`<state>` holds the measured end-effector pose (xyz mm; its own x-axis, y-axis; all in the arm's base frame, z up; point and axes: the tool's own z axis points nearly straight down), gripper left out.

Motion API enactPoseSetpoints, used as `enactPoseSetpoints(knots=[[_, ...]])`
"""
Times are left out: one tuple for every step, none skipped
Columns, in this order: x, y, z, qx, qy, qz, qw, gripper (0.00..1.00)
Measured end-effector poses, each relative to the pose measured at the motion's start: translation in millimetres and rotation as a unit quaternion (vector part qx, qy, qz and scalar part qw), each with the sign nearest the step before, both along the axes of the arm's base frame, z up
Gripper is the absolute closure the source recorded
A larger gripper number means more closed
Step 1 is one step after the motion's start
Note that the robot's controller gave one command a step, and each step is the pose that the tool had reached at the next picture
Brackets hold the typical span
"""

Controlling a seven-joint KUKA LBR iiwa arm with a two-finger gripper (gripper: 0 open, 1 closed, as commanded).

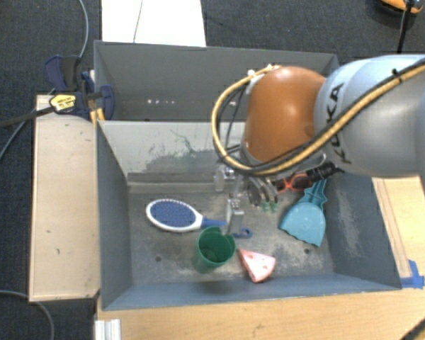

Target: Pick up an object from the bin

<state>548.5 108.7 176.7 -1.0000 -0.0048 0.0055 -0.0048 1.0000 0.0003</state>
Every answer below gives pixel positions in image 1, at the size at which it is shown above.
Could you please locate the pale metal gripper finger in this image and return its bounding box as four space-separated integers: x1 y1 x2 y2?
226 198 239 234
232 209 246 235

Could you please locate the dark green plastic cup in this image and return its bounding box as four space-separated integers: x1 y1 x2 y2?
192 225 237 274

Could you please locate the pink toy cheese wedge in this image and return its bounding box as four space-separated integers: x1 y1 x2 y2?
237 248 277 284

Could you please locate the blue and white hairbrush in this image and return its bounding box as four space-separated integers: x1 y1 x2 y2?
144 198 252 239

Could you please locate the light blue plastic dustpan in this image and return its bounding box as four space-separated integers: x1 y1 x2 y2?
278 178 328 248

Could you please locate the grey metal bin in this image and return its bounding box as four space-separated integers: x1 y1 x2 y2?
93 40 403 312

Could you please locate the pale wood flat board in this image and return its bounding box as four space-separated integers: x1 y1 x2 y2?
28 95 102 302

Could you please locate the black cylinder on white bracket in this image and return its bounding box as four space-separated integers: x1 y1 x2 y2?
304 160 341 183

